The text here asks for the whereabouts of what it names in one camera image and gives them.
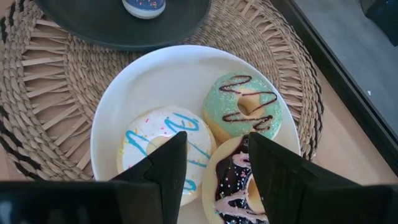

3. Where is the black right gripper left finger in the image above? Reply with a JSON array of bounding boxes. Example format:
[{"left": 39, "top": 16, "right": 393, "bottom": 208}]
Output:
[{"left": 111, "top": 131, "right": 188, "bottom": 224}]

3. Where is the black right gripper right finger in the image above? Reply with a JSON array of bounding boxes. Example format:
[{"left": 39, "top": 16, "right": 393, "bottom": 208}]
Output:
[{"left": 248, "top": 131, "right": 358, "bottom": 224}]

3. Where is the white donut blue drizzle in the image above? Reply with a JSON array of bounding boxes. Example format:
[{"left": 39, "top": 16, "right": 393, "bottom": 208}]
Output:
[{"left": 116, "top": 105, "right": 218, "bottom": 207}]

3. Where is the chocolate donut pink drizzle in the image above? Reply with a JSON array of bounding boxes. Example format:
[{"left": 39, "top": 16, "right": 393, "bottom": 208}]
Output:
[{"left": 201, "top": 134, "right": 270, "bottom": 224}]

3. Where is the green donut chocolate drizzle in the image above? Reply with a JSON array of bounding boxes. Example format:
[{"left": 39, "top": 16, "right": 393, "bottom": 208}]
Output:
[{"left": 202, "top": 72, "right": 283, "bottom": 144}]

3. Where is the small blue-purple sprinkled donut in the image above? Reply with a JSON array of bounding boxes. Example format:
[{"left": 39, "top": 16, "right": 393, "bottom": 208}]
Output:
[{"left": 121, "top": 0, "right": 167, "bottom": 20}]

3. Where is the white round plate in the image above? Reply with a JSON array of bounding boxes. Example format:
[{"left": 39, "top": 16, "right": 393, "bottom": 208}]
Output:
[{"left": 90, "top": 45, "right": 302, "bottom": 224}]

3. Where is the round woven straw placemat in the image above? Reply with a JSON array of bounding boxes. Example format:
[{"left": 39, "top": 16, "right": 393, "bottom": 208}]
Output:
[{"left": 0, "top": 0, "right": 325, "bottom": 182}]

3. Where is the black round plate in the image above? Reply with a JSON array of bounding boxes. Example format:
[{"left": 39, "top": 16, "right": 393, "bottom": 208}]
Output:
[{"left": 33, "top": 0, "right": 212, "bottom": 52}]

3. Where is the black aluminium table frame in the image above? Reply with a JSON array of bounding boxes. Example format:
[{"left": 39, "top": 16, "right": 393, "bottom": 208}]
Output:
[{"left": 270, "top": 0, "right": 398, "bottom": 175}]

